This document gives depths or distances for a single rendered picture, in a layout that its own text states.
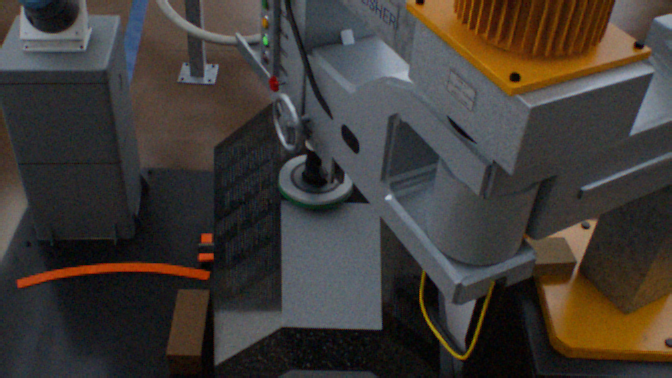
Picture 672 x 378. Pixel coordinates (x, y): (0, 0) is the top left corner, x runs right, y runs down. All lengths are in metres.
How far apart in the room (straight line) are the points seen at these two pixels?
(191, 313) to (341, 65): 1.37
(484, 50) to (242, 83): 3.08
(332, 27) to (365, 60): 0.12
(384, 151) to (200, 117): 2.45
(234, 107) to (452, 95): 2.81
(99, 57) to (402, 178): 1.51
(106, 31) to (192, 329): 1.16
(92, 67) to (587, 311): 1.80
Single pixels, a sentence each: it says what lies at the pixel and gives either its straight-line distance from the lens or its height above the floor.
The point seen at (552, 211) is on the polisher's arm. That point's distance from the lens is 1.47.
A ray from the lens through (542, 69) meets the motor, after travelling 1.13.
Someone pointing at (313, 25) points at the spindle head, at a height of 1.45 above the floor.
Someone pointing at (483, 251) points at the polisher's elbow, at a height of 1.30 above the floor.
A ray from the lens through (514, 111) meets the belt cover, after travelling 1.10.
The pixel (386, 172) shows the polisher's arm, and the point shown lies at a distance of 1.56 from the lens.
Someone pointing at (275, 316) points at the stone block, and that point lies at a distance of 1.89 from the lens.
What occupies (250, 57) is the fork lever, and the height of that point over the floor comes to 1.11.
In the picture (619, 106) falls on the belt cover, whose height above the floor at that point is 1.65.
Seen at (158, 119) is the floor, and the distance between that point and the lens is 3.91.
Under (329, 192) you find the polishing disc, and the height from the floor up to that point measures 0.88.
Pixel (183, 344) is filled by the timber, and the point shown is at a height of 0.14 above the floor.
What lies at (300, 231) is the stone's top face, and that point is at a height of 0.83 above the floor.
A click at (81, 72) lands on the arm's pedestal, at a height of 0.84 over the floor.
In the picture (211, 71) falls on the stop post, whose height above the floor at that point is 0.01.
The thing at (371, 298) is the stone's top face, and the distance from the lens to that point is 1.92.
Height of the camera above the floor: 2.28
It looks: 41 degrees down
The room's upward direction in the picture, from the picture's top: 4 degrees clockwise
